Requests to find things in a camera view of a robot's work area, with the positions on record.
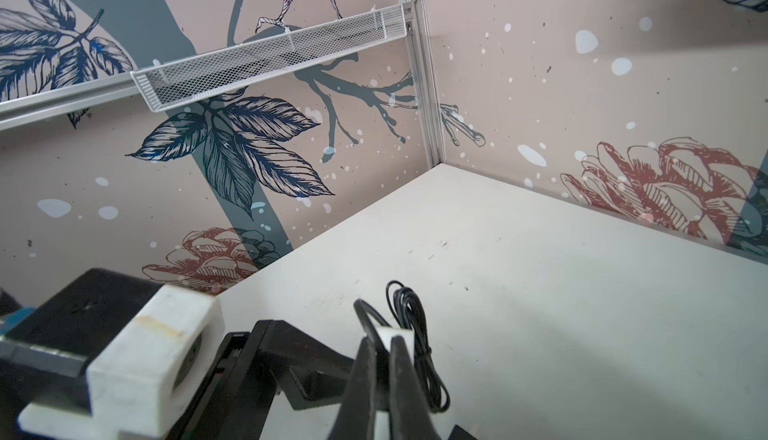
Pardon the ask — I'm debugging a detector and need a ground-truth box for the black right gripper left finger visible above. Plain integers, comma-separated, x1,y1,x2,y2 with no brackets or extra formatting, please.
327,337,389,440

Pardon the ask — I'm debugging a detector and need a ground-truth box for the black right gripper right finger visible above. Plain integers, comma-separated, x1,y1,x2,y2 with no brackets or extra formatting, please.
389,336,440,440

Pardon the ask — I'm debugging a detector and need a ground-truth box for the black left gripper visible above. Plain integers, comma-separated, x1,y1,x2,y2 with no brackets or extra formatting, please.
167,320,354,440

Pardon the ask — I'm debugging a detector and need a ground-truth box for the black adapter with cord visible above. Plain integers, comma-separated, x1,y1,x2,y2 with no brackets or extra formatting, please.
353,280,451,414

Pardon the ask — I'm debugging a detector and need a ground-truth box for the white mesh wall shelf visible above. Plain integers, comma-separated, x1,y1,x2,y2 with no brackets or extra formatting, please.
130,4,409,113

